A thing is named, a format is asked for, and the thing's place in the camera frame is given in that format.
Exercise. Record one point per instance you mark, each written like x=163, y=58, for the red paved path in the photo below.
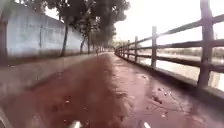
x=100, y=90

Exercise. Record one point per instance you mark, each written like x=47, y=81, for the row of trees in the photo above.
x=86, y=16

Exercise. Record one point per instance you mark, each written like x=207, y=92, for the grey kerb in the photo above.
x=173, y=78

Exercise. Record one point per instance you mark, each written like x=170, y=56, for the robot's own part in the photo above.
x=147, y=125
x=76, y=124

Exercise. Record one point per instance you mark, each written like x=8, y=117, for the water surface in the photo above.
x=186, y=68

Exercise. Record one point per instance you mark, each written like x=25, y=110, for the grey pavement strip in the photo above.
x=30, y=75

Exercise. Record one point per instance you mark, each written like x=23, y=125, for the wooden rail fence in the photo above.
x=154, y=46

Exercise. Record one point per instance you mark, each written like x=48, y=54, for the long grey wall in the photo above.
x=33, y=33

